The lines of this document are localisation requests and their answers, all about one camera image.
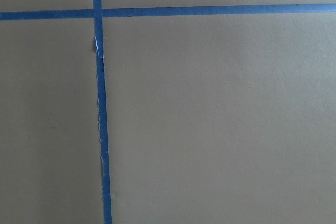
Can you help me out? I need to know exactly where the blue tape line right lengthwise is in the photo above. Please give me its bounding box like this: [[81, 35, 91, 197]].
[[93, 0, 113, 223]]

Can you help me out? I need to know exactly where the blue tape line near crosswise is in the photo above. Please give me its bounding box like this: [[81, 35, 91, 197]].
[[1, 4, 335, 21]]

